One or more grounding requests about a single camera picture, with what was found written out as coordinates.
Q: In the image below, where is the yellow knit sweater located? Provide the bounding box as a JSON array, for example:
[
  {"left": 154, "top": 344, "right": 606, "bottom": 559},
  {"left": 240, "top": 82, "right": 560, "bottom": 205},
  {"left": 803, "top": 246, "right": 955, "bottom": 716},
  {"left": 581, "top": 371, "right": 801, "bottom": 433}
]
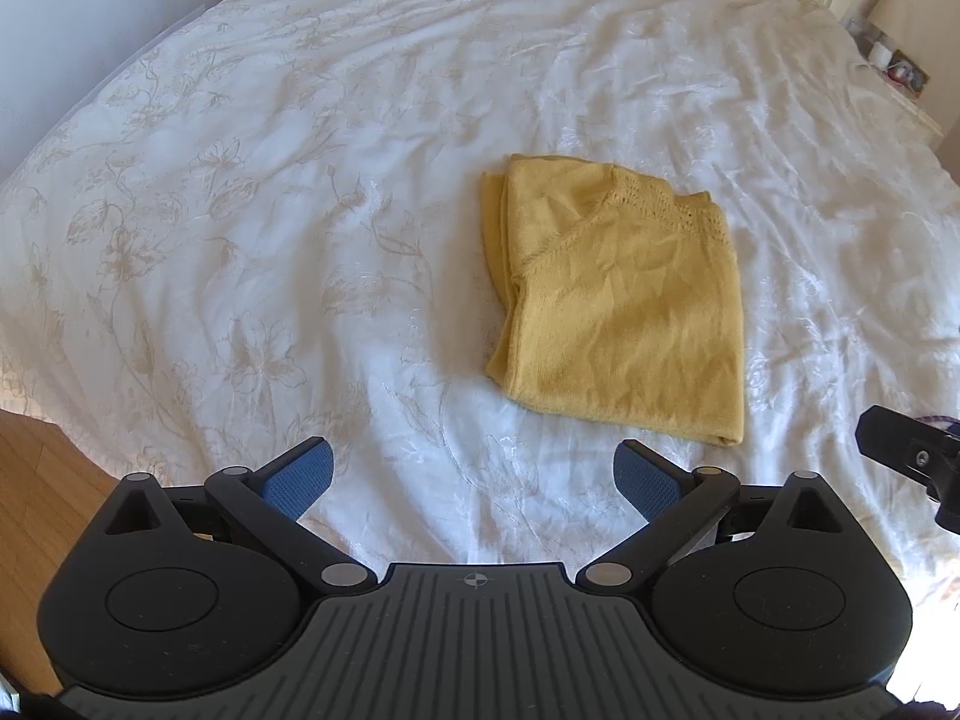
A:
[{"left": 480, "top": 154, "right": 745, "bottom": 445}]

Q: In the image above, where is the white floral bedspread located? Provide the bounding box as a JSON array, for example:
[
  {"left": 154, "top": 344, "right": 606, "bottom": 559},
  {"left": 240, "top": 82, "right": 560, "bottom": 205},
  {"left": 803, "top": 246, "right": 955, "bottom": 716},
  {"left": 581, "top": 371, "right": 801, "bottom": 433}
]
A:
[{"left": 0, "top": 0, "right": 960, "bottom": 616}]

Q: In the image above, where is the cream right nightstand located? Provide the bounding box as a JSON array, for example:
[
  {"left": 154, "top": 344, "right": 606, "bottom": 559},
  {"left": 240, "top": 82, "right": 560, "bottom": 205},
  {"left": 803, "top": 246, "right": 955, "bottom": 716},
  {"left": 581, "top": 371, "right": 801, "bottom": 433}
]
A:
[{"left": 844, "top": 18, "right": 946, "bottom": 149}]

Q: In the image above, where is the dark photo frame right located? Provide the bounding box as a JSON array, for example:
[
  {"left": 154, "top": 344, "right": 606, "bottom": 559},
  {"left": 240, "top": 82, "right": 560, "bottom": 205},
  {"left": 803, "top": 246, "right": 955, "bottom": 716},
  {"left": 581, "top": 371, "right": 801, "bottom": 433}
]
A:
[{"left": 885, "top": 49, "right": 929, "bottom": 98}]

